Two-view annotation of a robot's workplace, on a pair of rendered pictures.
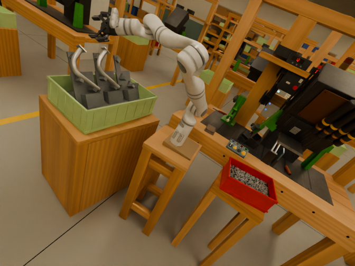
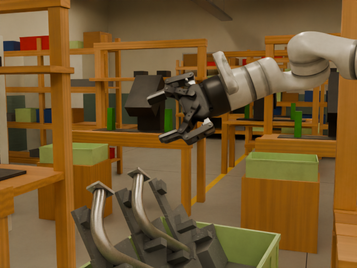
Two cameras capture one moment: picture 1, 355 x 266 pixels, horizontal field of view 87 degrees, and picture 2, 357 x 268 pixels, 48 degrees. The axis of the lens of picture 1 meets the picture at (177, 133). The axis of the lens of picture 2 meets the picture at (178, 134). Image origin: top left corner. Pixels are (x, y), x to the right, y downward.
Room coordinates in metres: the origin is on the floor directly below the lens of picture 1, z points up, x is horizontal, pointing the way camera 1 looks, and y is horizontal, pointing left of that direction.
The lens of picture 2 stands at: (0.16, 0.53, 1.41)
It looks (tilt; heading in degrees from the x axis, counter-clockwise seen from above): 6 degrees down; 2
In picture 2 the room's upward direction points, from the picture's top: straight up
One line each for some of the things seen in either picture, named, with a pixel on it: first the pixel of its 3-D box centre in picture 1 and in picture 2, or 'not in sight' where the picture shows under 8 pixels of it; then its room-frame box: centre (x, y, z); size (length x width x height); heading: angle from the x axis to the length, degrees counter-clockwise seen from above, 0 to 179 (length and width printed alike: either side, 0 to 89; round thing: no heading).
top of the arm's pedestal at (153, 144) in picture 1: (174, 145); not in sight; (1.04, -0.02, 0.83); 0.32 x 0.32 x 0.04; 79
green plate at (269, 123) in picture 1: (274, 120); not in sight; (1.41, -0.63, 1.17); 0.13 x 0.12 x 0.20; 73
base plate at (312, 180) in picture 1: (262, 149); not in sight; (1.45, -0.72, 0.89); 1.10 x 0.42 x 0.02; 73
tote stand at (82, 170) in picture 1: (99, 147); not in sight; (1.16, 0.56, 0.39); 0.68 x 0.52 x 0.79; 153
